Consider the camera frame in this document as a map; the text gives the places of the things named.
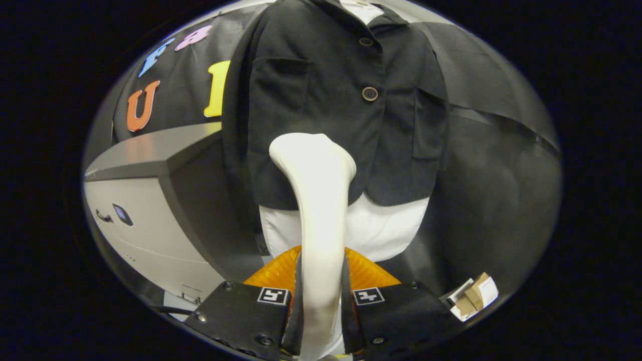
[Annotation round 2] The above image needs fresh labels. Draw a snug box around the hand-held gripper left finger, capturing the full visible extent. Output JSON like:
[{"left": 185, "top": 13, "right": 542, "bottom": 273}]
[{"left": 182, "top": 246, "right": 304, "bottom": 361}]

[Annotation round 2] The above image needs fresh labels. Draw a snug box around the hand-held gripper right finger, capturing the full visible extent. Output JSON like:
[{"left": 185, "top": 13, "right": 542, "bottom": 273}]
[{"left": 343, "top": 247, "right": 464, "bottom": 361}]

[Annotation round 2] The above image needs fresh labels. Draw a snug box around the black jacket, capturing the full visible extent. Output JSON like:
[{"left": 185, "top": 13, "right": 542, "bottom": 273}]
[{"left": 222, "top": 0, "right": 449, "bottom": 211}]

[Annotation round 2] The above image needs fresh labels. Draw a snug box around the white mannequin torso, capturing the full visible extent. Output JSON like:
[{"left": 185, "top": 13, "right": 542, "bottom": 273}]
[{"left": 258, "top": 0, "right": 431, "bottom": 264}]

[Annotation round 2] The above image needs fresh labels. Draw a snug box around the small cardboard box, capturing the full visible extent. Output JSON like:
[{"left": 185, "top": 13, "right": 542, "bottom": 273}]
[{"left": 441, "top": 272, "right": 500, "bottom": 322}]

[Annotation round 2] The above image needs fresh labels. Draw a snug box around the grey cabinet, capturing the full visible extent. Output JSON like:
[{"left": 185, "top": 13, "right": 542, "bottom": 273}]
[{"left": 83, "top": 122, "right": 266, "bottom": 321}]

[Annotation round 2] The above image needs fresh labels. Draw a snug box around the black backdrop cloth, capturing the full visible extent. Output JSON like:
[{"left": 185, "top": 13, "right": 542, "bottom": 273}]
[{"left": 83, "top": 0, "right": 562, "bottom": 301}]

